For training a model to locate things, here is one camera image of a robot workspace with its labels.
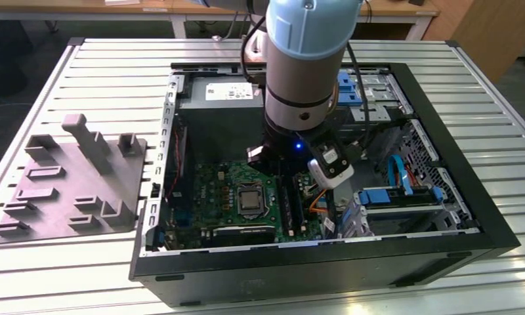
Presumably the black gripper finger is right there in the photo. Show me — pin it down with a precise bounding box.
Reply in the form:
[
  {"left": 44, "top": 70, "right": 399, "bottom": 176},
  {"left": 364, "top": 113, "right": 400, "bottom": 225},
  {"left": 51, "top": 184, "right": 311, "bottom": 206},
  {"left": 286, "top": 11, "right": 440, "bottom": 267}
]
[{"left": 247, "top": 146, "right": 278, "bottom": 180}]

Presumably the silver CPU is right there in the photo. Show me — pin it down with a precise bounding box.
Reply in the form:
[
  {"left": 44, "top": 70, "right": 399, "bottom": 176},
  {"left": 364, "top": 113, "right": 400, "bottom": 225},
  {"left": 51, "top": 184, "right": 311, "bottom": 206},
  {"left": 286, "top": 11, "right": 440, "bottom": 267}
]
[{"left": 239, "top": 190, "right": 264, "bottom": 211}]

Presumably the grey power supply unit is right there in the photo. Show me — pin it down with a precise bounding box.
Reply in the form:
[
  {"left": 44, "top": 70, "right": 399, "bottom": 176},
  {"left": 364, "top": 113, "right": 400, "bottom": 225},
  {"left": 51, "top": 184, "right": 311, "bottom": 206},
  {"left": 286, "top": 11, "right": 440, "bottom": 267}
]
[{"left": 175, "top": 75, "right": 268, "bottom": 161}]

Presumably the green motherboard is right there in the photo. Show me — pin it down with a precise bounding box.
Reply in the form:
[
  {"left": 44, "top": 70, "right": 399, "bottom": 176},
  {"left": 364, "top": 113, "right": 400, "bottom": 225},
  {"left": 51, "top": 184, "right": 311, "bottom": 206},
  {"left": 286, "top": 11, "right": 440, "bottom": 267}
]
[{"left": 164, "top": 159, "right": 334, "bottom": 244}]

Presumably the black CPU socket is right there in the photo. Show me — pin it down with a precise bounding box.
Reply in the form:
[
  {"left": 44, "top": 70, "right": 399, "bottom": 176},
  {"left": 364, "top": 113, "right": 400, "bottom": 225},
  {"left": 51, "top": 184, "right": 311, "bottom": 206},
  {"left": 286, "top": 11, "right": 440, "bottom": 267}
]
[{"left": 234, "top": 182, "right": 271, "bottom": 221}]

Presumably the blue plastic bay latch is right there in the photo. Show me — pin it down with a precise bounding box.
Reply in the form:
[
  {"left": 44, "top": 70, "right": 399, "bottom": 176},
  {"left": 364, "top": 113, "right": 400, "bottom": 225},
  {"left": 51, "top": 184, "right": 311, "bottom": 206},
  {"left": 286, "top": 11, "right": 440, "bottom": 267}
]
[{"left": 336, "top": 70, "right": 362, "bottom": 108}]

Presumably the metal optical drive cage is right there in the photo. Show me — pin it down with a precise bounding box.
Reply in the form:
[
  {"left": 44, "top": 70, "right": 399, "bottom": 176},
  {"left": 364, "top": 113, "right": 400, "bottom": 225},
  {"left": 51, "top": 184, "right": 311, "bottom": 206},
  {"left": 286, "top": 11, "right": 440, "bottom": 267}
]
[{"left": 336, "top": 68, "right": 415, "bottom": 140}]

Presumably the black graphics card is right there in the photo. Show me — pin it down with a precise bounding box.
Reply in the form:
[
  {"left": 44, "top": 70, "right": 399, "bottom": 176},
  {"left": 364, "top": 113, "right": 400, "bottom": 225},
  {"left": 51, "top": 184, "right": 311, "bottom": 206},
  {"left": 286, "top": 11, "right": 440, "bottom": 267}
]
[{"left": 200, "top": 222, "right": 278, "bottom": 249}]

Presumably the hard disk in blue carrier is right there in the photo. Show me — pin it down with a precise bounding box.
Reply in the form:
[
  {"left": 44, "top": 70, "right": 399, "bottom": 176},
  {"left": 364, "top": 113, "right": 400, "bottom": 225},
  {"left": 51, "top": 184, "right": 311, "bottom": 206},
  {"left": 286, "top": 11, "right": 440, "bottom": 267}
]
[{"left": 359, "top": 186, "right": 443, "bottom": 208}]

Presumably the metal disk bay cage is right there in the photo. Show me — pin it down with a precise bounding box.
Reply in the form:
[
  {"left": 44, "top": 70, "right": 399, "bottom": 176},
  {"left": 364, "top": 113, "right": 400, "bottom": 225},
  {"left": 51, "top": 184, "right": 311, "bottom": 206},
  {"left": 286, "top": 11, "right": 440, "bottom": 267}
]
[{"left": 352, "top": 188, "right": 483, "bottom": 238}]

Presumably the black PC case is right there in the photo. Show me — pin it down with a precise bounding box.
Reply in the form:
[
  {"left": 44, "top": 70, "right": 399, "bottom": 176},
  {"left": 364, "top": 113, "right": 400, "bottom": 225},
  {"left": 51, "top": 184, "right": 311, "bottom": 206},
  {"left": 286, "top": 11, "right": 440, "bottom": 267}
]
[{"left": 128, "top": 62, "right": 522, "bottom": 308}]

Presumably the grey parts rack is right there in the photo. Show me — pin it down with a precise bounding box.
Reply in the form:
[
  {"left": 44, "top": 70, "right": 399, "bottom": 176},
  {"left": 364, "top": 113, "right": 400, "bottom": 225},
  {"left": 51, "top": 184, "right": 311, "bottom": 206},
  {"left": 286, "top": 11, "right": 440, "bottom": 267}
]
[{"left": 0, "top": 114, "right": 152, "bottom": 243}]

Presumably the brown wooden cabinet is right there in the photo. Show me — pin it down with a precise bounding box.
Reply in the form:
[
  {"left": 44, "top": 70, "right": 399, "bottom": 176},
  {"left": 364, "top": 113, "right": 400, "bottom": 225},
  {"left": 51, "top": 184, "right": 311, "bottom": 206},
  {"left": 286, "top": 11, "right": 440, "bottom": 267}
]
[{"left": 424, "top": 0, "right": 525, "bottom": 85}]

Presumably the long wooden desk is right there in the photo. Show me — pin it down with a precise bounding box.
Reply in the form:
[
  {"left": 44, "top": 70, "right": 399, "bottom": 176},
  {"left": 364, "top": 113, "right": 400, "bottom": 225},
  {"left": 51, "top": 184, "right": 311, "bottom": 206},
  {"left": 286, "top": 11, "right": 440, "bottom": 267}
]
[{"left": 0, "top": 0, "right": 439, "bottom": 40}]

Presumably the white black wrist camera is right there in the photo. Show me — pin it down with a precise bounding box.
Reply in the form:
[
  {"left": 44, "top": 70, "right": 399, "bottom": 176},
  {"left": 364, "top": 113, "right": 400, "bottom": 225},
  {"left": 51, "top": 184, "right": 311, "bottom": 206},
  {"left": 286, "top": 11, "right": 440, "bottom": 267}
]
[{"left": 306, "top": 140, "right": 356, "bottom": 191}]

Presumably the orange wire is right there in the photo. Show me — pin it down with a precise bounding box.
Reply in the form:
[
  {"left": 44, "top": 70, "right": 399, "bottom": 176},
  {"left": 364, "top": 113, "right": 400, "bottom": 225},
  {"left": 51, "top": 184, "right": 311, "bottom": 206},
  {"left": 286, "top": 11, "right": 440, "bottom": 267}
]
[{"left": 308, "top": 190, "right": 334, "bottom": 214}]

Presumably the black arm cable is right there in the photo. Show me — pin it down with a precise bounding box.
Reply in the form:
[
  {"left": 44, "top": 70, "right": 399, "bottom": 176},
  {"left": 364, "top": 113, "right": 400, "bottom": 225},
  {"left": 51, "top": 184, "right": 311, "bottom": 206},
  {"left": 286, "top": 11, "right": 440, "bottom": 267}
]
[
  {"left": 240, "top": 14, "right": 271, "bottom": 88},
  {"left": 346, "top": 44, "right": 371, "bottom": 156}
]

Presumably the black cable bundle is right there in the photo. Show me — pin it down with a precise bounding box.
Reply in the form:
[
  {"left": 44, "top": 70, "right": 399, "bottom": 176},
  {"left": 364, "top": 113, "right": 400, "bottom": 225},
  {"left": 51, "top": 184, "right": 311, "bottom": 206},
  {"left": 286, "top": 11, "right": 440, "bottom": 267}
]
[{"left": 308, "top": 119, "right": 411, "bottom": 198}]

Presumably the blue SATA cable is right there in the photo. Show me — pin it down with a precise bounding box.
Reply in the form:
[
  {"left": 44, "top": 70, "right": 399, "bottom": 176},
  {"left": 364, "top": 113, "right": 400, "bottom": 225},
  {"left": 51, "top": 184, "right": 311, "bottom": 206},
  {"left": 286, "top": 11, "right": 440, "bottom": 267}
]
[{"left": 387, "top": 154, "right": 415, "bottom": 196}]

